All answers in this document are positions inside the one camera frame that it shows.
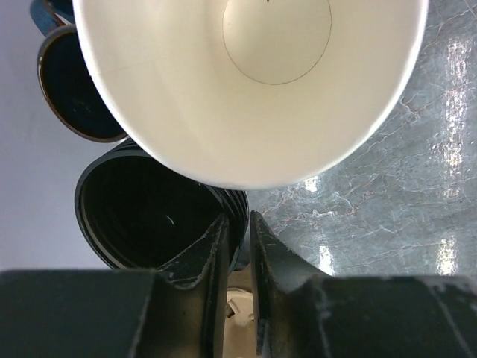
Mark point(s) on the black plastic cup stack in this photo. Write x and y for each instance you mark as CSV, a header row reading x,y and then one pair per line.
x,y
134,212

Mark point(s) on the white paper cup stack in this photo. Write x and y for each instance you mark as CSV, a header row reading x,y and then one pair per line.
x,y
250,94

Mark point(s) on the dark blue mug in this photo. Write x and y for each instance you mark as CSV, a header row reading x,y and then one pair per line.
x,y
64,79

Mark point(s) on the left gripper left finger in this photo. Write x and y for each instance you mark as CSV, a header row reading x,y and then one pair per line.
x,y
192,297

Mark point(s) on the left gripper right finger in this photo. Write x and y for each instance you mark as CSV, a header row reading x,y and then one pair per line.
x,y
293,300

